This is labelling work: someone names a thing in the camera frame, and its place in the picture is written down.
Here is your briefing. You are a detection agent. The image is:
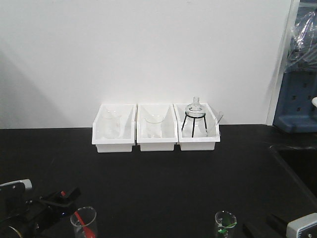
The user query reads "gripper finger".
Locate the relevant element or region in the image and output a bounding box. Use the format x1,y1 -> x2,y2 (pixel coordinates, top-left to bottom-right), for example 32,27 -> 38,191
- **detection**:
243,222 -> 268,238
266,214 -> 288,233

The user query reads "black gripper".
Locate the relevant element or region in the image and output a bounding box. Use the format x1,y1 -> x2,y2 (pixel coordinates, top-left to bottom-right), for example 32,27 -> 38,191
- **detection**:
0,187 -> 81,238

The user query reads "green plastic spoon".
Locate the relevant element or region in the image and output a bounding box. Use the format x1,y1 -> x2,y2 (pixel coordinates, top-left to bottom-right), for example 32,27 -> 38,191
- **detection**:
216,216 -> 237,238

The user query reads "red plastic spoon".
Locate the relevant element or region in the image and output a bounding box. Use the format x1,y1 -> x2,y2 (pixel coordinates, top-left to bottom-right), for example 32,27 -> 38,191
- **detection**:
60,190 -> 96,238

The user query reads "large front glass beaker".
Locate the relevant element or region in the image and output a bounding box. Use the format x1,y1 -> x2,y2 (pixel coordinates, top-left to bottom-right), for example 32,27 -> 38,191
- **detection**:
70,206 -> 98,238

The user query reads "small front glass beaker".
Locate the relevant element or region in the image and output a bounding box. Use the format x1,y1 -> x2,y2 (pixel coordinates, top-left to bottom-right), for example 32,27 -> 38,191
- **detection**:
214,210 -> 237,238

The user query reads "left white plastic bin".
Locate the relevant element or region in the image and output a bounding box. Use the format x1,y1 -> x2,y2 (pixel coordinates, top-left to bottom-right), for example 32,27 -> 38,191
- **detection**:
92,104 -> 137,153

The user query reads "white plastic bin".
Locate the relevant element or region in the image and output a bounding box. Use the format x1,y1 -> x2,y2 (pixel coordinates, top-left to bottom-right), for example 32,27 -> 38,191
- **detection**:
92,104 -> 137,153
173,103 -> 220,151
136,104 -> 178,152

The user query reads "glass beaker in left bin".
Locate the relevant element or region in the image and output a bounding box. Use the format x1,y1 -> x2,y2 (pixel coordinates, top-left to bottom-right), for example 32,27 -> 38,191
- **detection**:
102,110 -> 121,139

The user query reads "glass beaker in bin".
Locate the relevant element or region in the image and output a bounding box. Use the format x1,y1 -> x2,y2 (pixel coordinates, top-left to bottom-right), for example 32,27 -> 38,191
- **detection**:
102,110 -> 121,139
145,115 -> 164,138

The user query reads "middle white plastic bin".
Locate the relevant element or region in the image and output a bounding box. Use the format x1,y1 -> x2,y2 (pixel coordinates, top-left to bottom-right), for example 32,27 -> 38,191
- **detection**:
136,104 -> 178,152

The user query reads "right white plastic bin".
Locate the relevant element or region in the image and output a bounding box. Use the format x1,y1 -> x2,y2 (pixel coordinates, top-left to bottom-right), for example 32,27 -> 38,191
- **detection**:
173,103 -> 220,151

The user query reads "glass beaker in middle bin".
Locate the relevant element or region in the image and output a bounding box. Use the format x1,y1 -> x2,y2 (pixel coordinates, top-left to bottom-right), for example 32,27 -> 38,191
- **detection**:
145,115 -> 164,138

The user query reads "glass flask on tripod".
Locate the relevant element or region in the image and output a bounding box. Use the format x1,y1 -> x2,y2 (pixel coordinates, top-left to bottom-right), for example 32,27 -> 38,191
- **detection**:
185,97 -> 206,118

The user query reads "clear plastic bag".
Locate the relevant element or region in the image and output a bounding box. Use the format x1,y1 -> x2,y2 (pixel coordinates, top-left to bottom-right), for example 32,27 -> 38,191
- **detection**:
284,0 -> 317,73

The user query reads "black wire tripod stand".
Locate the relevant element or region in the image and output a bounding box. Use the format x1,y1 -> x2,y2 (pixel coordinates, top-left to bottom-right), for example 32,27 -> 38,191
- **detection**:
181,112 -> 207,138

